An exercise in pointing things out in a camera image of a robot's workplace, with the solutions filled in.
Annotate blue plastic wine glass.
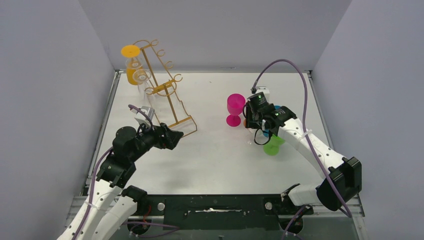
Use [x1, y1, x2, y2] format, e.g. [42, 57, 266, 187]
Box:
[262, 105, 282, 138]

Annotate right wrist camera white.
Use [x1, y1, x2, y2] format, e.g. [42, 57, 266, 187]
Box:
[255, 86, 270, 102]

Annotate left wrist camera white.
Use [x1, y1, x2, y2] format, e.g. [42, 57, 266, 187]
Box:
[132, 106, 155, 126]

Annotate gold wire glass rack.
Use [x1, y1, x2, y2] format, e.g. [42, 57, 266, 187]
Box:
[133, 39, 198, 137]

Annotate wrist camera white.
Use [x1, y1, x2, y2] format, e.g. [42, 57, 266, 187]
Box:
[132, 106, 155, 126]
[255, 86, 270, 102]

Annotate green plastic wine glass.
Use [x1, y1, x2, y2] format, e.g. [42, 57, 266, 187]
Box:
[263, 135, 286, 156]

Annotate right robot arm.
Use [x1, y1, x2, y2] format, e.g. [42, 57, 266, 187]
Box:
[246, 92, 362, 211]

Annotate clear wine glass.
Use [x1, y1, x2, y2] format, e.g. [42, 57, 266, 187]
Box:
[132, 68, 159, 113]
[125, 57, 144, 71]
[245, 128, 268, 146]

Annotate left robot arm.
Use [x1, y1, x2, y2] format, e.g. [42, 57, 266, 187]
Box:
[59, 123, 184, 240]

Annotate magenta plastic wine glass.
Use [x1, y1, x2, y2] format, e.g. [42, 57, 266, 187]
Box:
[226, 93, 246, 127]

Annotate yellow-orange plastic wine glass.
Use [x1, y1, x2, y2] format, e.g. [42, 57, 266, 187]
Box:
[120, 44, 145, 86]

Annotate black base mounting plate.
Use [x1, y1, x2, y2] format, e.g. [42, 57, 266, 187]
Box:
[123, 194, 321, 238]

